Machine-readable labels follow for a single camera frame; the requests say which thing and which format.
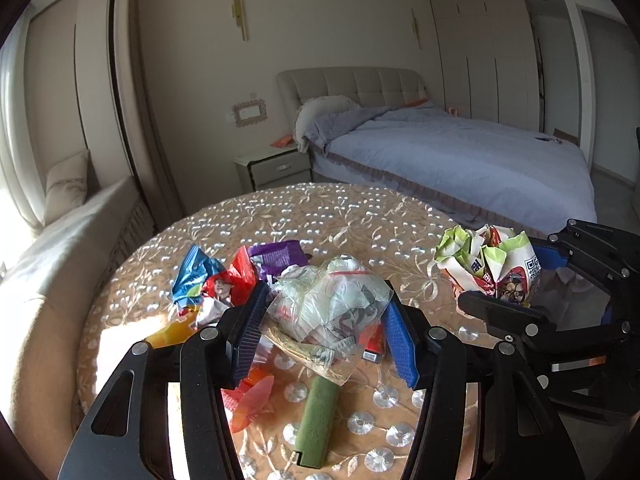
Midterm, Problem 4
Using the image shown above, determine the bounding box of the framed wall switch panel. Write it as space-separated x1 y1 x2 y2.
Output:
232 99 268 128

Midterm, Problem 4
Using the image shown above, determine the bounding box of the yellow wrapper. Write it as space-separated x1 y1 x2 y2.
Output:
145 311 198 349

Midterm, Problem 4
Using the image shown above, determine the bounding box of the orange crumpled wrapper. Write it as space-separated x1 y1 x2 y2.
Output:
221 365 274 434

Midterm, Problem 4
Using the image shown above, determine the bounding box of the white bedside nightstand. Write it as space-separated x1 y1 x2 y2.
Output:
234 144 312 193

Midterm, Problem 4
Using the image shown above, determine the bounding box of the clear plastic bag of trash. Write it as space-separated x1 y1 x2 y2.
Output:
262 256 394 386

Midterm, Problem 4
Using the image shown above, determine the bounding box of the beige throw pillow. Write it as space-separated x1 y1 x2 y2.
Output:
44 150 89 226

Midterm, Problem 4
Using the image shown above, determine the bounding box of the bed with white duvet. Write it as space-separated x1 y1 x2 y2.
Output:
305 102 597 236

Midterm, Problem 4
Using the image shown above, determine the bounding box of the beige tufted headboard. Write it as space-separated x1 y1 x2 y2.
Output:
277 66 428 125

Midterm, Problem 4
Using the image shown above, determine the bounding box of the purple snack wrapper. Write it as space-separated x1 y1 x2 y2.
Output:
248 240 308 281

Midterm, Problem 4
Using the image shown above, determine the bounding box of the beige window seat cushion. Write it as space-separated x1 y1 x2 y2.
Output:
1 178 154 479

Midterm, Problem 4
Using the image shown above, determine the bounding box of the green rectangular box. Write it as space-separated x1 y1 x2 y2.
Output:
295 376 341 469

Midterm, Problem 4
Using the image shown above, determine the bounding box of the floral beige tablecloth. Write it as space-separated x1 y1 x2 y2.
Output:
77 184 494 479

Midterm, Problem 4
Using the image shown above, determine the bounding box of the grey white pillow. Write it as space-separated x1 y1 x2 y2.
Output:
293 96 361 153

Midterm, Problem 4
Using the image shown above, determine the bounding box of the blue crumpled snack wrapper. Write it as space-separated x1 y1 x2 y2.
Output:
171 245 226 312

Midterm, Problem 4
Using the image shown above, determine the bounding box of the beige built-in wardrobe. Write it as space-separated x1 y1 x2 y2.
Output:
431 0 540 131

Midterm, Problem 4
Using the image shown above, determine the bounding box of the gold wall sconce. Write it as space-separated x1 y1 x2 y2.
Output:
231 0 248 41
410 8 422 50

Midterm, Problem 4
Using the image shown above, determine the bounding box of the green white snack bag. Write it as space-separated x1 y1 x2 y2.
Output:
430 224 541 308

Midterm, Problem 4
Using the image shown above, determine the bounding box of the red crumpled wrapper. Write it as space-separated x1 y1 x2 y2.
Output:
202 246 258 307

